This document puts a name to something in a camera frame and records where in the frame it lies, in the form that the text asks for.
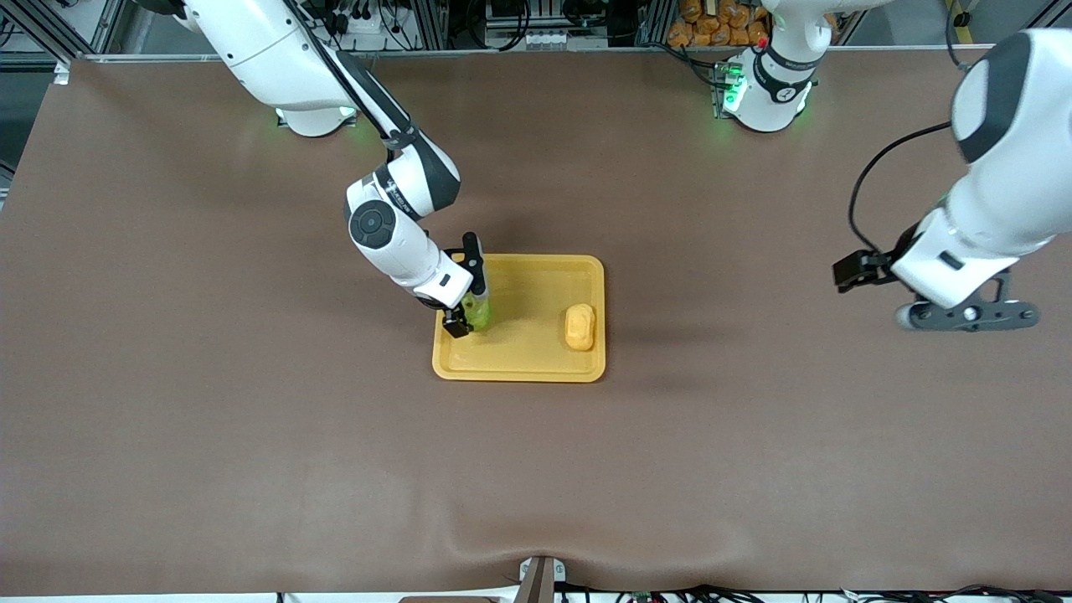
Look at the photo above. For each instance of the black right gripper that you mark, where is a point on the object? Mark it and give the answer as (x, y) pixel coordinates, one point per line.
(456, 322)

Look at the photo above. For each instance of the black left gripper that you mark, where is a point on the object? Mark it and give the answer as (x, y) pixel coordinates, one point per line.
(871, 267)

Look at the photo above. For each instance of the green apple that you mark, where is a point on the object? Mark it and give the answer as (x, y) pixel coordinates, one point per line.
(481, 316)

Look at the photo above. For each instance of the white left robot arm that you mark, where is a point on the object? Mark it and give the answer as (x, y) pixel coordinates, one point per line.
(1005, 184)

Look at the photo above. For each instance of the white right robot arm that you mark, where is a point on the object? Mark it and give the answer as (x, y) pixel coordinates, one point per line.
(276, 59)

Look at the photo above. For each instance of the yellow plastic tray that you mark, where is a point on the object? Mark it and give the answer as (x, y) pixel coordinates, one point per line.
(528, 352)

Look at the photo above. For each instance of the brown table mat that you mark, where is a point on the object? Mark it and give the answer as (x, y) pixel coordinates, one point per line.
(536, 469)

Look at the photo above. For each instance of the orange snack bag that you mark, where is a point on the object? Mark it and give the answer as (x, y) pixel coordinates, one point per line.
(712, 25)

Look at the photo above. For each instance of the white power strip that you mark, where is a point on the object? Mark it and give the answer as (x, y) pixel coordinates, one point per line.
(523, 39)

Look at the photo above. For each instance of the white socket box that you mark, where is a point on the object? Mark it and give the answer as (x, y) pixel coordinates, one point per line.
(368, 25)

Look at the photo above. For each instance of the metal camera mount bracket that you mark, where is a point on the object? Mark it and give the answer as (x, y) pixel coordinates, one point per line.
(540, 578)

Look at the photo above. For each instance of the aluminium table edge rail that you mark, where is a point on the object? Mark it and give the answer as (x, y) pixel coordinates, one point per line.
(502, 52)

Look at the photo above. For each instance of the aluminium frame strut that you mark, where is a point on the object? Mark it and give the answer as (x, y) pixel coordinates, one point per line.
(1051, 12)
(63, 33)

